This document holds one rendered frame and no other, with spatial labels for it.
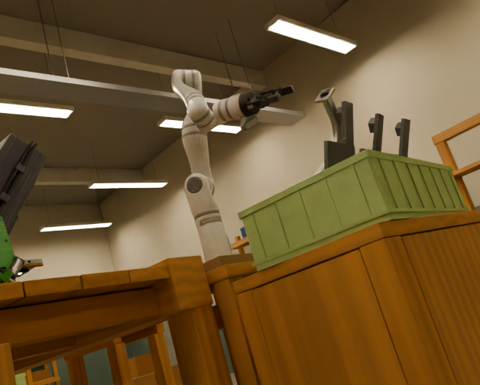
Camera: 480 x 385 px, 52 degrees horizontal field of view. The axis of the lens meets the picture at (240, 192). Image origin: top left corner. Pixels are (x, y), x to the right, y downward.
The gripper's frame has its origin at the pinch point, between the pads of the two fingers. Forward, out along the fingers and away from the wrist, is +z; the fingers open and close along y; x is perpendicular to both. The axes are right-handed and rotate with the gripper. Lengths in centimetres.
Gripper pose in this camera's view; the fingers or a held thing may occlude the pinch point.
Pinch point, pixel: (285, 93)
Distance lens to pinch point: 149.3
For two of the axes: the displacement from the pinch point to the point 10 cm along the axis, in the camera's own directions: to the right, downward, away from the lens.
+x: 3.4, 9.0, 2.8
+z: 8.2, -1.4, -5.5
